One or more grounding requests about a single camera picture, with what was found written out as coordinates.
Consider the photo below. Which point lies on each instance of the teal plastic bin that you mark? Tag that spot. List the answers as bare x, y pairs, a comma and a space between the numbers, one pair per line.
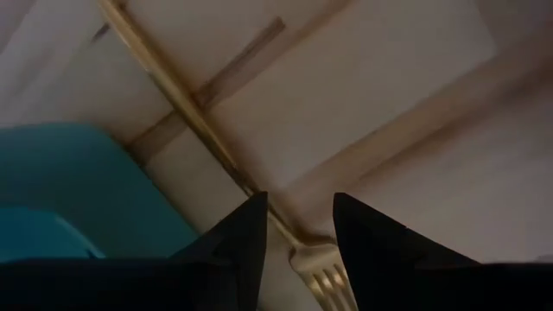
65, 181

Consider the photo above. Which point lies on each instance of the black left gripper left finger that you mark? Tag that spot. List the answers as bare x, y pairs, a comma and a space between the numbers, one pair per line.
129, 285

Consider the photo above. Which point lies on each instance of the gold metal fork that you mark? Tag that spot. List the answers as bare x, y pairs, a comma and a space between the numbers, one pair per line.
319, 268

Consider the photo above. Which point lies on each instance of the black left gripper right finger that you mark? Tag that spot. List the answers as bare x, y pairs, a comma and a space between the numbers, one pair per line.
432, 285

